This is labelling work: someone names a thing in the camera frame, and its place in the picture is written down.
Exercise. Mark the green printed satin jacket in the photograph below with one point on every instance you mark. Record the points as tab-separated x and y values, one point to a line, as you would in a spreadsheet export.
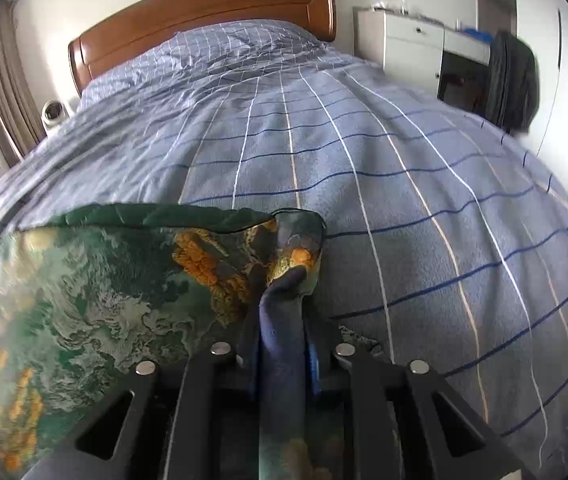
114	285

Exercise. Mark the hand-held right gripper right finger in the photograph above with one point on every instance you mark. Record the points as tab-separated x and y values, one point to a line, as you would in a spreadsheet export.
314	370

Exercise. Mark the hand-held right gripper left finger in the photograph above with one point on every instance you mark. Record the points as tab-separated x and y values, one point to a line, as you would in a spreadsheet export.
246	360

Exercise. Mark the wooden headboard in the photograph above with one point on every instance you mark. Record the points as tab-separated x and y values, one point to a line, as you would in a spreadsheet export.
189	15

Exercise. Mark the bed with blue checked duvet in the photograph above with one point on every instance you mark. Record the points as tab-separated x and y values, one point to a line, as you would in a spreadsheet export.
363	185

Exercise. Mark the dark jacket on chair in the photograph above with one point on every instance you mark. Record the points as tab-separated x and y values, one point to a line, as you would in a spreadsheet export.
511	80

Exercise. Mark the blue item on desk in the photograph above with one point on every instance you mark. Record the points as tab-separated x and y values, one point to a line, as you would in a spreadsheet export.
478	34

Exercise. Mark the white table fan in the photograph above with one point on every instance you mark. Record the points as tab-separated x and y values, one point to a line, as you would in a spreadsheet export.
55	115

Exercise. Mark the white desk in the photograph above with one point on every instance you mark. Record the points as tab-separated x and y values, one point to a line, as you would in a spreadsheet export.
403	45

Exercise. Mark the beige curtain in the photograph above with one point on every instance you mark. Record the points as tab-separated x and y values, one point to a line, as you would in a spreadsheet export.
6	85

